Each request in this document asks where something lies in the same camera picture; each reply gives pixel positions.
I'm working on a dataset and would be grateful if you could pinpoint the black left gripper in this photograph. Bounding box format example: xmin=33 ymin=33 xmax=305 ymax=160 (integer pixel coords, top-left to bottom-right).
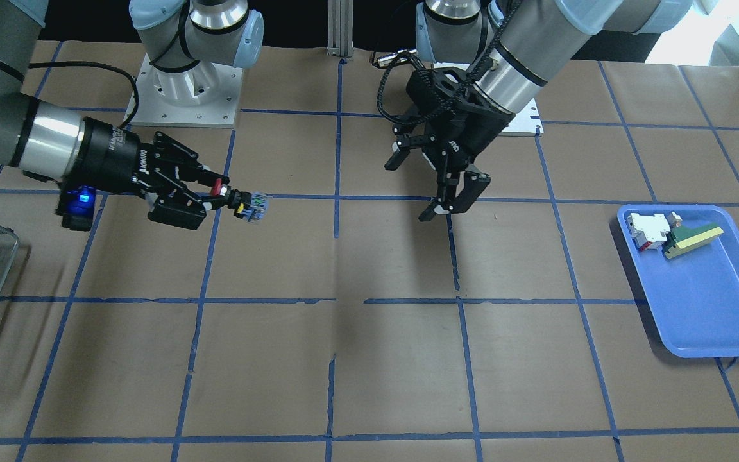
xmin=384 ymin=106 xmax=515 ymax=222

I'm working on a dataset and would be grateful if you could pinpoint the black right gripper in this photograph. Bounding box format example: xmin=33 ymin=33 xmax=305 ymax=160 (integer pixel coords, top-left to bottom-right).
xmin=131 ymin=132 xmax=230 ymax=230

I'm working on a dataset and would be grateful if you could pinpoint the red emergency stop button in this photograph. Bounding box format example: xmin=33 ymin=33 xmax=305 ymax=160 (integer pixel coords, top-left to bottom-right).
xmin=210 ymin=179 xmax=269 ymax=223

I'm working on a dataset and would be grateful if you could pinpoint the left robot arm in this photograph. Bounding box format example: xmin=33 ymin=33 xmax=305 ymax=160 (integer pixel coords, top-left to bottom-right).
xmin=375 ymin=1 xmax=692 ymax=222

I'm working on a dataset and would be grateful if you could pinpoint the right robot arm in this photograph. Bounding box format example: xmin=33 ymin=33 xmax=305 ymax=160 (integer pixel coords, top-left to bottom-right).
xmin=0 ymin=1 xmax=269 ymax=232

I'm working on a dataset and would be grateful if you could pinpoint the white circuit breaker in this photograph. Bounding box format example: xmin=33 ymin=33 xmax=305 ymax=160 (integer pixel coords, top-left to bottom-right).
xmin=625 ymin=213 xmax=672 ymax=252

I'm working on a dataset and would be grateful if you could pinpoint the green yellow terminal block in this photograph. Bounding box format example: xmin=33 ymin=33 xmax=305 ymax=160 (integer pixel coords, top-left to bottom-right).
xmin=662 ymin=212 xmax=724 ymax=259

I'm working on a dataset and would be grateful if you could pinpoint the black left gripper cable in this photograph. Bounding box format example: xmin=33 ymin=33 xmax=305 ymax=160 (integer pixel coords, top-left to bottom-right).
xmin=377 ymin=0 xmax=524 ymax=126

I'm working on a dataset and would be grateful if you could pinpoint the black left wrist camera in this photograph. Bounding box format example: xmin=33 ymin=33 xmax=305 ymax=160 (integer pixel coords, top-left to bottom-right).
xmin=405 ymin=65 xmax=468 ymax=116

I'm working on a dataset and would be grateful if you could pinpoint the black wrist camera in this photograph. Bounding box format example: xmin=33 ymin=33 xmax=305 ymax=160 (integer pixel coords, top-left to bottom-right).
xmin=56 ymin=184 xmax=97 ymax=232
xmin=405 ymin=65 xmax=468 ymax=116

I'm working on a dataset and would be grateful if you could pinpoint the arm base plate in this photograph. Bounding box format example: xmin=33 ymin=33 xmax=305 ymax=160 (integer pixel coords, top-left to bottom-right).
xmin=131 ymin=55 xmax=244 ymax=128
xmin=500 ymin=99 xmax=545 ymax=137

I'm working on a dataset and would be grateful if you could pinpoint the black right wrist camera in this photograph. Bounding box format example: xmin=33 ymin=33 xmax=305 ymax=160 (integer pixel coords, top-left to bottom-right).
xmin=56 ymin=184 xmax=97 ymax=232

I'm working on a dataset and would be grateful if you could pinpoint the metal cable connector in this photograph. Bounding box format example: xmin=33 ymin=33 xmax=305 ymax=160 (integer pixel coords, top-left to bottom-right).
xmin=370 ymin=49 xmax=417 ymax=69

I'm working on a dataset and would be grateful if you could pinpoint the aluminium frame post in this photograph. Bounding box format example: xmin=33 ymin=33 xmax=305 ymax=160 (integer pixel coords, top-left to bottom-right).
xmin=326 ymin=0 xmax=354 ymax=60

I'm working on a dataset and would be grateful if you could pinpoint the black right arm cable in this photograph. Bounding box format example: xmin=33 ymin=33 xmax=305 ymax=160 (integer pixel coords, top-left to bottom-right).
xmin=0 ymin=45 xmax=140 ymax=129

